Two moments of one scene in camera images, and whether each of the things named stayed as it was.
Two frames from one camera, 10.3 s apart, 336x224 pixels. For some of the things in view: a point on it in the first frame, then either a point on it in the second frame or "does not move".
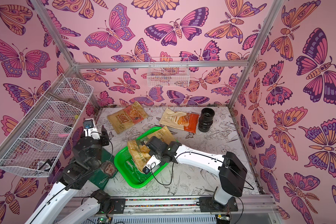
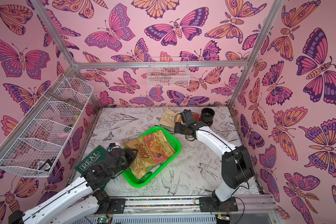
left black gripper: [105, 138] -> [128, 152]
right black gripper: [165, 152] -> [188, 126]
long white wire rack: [34, 150] does not move
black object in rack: [50, 163] does not move
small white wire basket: [170, 72] does not move
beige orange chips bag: [188, 122] does not move
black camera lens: [206, 119] does not move
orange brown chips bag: [124, 118] -> [153, 149]
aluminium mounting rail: [180, 205] does not move
